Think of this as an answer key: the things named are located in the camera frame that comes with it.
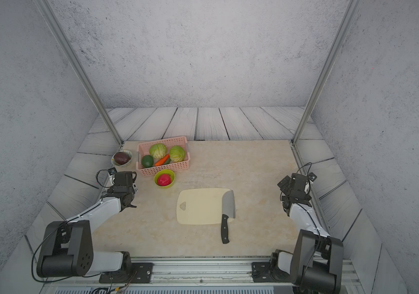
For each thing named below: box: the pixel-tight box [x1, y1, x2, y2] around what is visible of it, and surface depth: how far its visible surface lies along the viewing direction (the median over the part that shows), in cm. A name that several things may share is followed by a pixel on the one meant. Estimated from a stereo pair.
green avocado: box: [141, 154, 154, 168], surface depth 109 cm
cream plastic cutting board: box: [175, 188, 235, 225], surface depth 94 cm
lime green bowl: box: [153, 169, 176, 189], surface depth 101 cm
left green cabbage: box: [148, 143, 168, 160], surface depth 110 cm
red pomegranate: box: [157, 173, 171, 187], surface depth 98 cm
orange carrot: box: [154, 153, 170, 167], surface depth 110 cm
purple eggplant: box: [113, 151, 132, 165], surface depth 107 cm
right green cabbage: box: [169, 145, 186, 163], surface depth 108 cm
